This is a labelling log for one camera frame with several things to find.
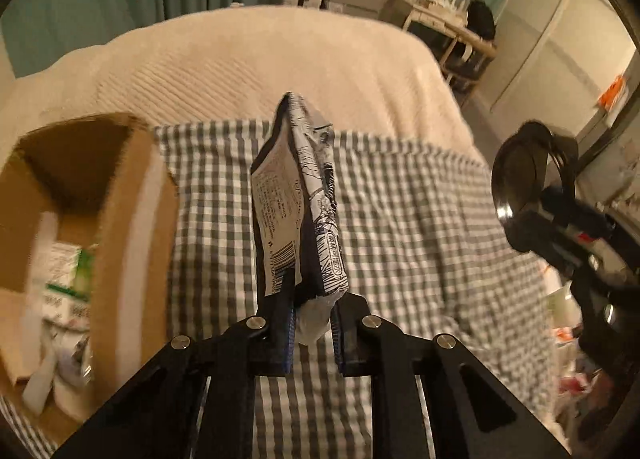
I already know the black backpack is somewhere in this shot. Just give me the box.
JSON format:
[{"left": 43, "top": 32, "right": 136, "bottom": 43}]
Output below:
[{"left": 467, "top": 0, "right": 498, "bottom": 42}]

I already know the dark blue labelled packet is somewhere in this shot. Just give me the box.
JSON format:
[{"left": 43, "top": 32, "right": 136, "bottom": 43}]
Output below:
[{"left": 249, "top": 92, "right": 349, "bottom": 312}]

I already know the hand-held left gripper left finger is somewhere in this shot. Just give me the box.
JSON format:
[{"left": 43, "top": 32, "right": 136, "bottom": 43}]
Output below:
[{"left": 50, "top": 266, "right": 296, "bottom": 459}]

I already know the red white medicine box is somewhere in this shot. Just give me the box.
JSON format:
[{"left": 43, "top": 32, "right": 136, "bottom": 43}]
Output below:
[{"left": 40, "top": 241, "right": 101, "bottom": 335}]

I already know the white louvered wardrobe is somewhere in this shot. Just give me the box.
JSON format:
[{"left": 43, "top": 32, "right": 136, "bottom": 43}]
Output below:
[{"left": 462, "top": 0, "right": 640, "bottom": 140}]

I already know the black case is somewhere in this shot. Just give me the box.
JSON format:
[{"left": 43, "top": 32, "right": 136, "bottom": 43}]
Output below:
[{"left": 491, "top": 122, "right": 580, "bottom": 252}]

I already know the white dressing table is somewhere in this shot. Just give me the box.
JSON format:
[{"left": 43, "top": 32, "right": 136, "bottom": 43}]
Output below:
[{"left": 402, "top": 0, "right": 498, "bottom": 90}]

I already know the orange white bag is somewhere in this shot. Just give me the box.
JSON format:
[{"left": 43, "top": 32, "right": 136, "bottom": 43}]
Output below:
[{"left": 597, "top": 74, "right": 628, "bottom": 112}]

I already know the cream textured blanket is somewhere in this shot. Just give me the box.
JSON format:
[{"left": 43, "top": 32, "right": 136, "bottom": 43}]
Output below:
[{"left": 0, "top": 4, "right": 476, "bottom": 180}]

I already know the clear plastic bag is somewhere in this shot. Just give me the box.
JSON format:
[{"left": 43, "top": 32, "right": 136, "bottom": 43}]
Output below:
[{"left": 295, "top": 289, "right": 335, "bottom": 346}]

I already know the grey white checked cloth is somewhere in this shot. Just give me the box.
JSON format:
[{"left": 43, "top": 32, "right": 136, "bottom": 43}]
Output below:
[{"left": 0, "top": 119, "right": 558, "bottom": 459}]

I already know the brown cardboard box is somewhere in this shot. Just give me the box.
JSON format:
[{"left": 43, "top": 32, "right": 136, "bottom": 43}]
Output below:
[{"left": 0, "top": 112, "right": 181, "bottom": 440}]

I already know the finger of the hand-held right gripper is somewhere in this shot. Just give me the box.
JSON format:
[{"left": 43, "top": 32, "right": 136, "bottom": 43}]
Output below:
[{"left": 539, "top": 185, "right": 617, "bottom": 240}]

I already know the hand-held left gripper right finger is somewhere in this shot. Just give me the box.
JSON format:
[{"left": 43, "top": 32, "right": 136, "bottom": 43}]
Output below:
[{"left": 330, "top": 291, "right": 571, "bottom": 459}]

